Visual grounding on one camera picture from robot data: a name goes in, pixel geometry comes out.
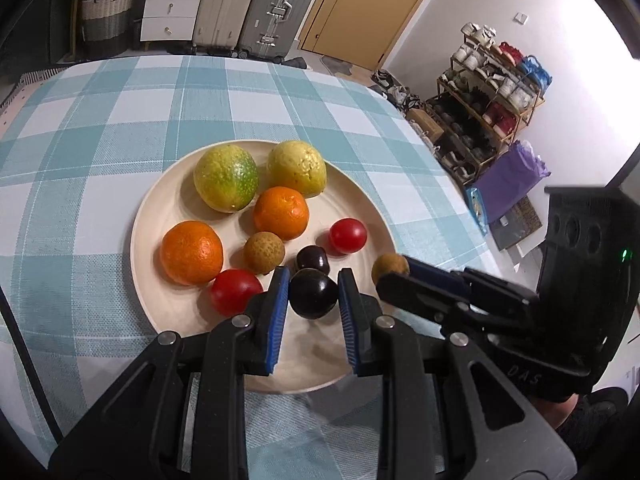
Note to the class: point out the wooden shoe rack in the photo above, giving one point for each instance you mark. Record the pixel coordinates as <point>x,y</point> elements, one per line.
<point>527,110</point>

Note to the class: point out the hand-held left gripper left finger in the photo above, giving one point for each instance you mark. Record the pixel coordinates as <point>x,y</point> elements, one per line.
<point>277,320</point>

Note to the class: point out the beige suitcase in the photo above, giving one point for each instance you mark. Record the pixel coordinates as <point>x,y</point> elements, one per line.
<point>222,0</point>

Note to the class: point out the dark purple plum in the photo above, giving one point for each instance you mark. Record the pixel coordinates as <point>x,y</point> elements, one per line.
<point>312,260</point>
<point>312,292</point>

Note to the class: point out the orange mandarin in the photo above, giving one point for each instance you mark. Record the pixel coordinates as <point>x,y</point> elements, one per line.
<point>281,211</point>
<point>191,252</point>

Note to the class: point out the wooden door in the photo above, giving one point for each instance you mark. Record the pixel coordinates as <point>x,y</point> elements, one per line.
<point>370,5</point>

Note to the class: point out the silver suitcase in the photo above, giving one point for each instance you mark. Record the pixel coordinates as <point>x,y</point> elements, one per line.
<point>277,5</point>

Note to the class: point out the blue flat packet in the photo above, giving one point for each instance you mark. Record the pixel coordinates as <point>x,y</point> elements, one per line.
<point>476,209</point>

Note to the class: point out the person's right forearm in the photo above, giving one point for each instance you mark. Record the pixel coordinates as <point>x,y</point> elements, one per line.
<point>600,420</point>

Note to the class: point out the patterned door mat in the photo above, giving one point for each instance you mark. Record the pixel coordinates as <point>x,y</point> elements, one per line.
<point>517,222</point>

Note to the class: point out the striped rug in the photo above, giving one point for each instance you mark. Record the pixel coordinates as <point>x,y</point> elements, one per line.
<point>20,95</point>

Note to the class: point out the white drawer cabinet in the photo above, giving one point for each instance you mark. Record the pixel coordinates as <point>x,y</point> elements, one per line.
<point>170,5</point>

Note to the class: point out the pile of loose shoes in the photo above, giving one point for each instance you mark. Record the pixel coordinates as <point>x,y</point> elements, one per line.
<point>397,91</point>

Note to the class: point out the brown longan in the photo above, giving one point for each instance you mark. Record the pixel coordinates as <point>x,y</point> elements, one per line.
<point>264,252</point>
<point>389,266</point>

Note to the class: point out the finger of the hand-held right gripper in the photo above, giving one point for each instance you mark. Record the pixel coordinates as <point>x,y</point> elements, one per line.
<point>435,280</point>
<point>415,300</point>

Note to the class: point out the cream round plate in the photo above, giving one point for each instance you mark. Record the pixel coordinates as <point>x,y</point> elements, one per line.
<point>170,205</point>

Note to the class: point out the purple bag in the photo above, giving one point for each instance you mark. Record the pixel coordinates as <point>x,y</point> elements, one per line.
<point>510,177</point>

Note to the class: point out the red tomato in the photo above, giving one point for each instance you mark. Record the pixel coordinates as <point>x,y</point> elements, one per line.
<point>232,291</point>
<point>347,235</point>

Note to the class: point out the cardboard box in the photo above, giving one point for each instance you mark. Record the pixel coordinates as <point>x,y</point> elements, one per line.
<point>425,124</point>

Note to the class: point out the rows of shoes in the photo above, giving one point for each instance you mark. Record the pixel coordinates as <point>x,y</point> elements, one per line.
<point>480,105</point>

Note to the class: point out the black bar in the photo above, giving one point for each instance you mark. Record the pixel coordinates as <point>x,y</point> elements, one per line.
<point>30,360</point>

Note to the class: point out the blue plastic bag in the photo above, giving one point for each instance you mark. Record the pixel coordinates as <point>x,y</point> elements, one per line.
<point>536,71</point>

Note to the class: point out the wicker basket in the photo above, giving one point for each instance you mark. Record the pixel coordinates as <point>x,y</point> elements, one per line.
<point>106,15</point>

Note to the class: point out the white light switch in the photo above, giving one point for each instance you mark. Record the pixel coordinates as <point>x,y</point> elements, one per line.
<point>521,18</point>

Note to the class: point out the green yellow citrus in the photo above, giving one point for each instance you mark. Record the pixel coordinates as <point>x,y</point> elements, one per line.
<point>226,177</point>

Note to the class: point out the grey floor mat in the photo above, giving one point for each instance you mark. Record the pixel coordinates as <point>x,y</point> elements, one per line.
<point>345,66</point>

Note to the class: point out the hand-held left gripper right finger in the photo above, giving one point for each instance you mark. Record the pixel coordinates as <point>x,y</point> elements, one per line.
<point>350,325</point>

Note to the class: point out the teal checked tablecloth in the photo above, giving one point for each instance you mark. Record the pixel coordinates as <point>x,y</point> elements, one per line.
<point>90,160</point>

